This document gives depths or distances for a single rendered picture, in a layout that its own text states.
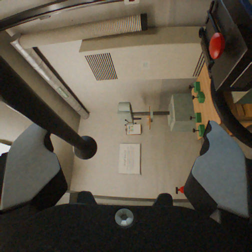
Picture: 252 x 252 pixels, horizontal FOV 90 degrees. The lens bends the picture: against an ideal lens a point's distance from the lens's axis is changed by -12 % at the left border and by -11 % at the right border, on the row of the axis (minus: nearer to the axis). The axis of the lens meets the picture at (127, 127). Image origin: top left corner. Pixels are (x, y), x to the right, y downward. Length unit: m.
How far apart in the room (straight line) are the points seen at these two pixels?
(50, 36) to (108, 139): 2.17
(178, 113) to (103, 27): 1.48
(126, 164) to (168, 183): 0.90
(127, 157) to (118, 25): 2.28
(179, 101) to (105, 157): 1.82
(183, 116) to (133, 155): 1.31
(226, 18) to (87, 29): 1.47
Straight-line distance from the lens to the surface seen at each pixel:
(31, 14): 1.87
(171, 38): 1.61
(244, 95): 0.26
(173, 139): 3.06
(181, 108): 2.27
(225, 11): 0.25
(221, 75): 0.22
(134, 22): 1.53
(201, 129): 1.56
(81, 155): 0.20
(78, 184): 3.22
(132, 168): 2.91
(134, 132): 3.04
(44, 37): 1.87
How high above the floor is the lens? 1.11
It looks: 8 degrees up
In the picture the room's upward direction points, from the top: 91 degrees counter-clockwise
